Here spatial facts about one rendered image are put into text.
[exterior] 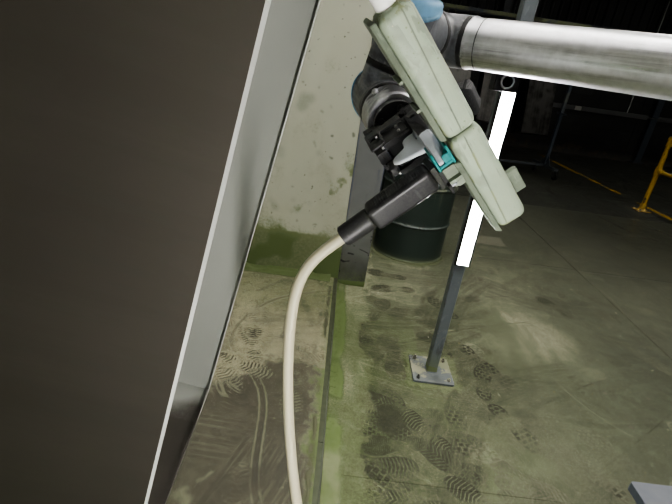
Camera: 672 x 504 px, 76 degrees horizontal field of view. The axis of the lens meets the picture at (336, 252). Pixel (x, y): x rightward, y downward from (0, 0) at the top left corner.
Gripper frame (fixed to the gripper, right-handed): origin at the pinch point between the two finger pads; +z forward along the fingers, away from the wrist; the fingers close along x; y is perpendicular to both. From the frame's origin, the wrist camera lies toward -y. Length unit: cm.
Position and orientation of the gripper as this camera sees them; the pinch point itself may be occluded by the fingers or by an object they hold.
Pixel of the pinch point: (449, 166)
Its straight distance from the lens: 55.1
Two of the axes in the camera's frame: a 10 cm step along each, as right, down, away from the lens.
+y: -8.1, 5.3, 2.4
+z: 1.4, 5.8, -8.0
